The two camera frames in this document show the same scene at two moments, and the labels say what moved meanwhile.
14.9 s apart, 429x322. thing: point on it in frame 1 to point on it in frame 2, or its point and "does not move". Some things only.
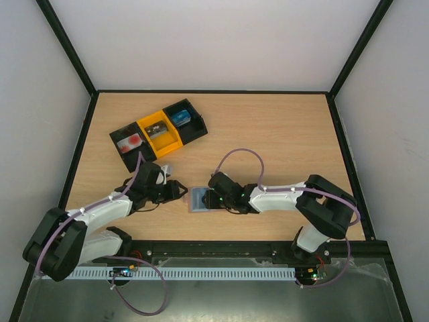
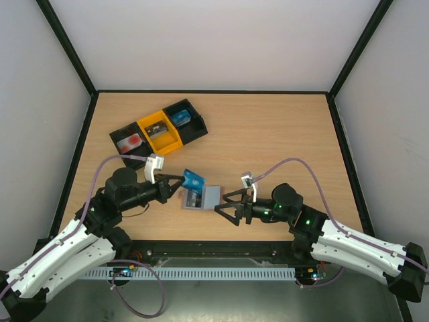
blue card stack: [181, 118] does not move
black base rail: [141, 251] does not move
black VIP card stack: [156, 129] does not move
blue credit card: [197, 204] to [194, 181]
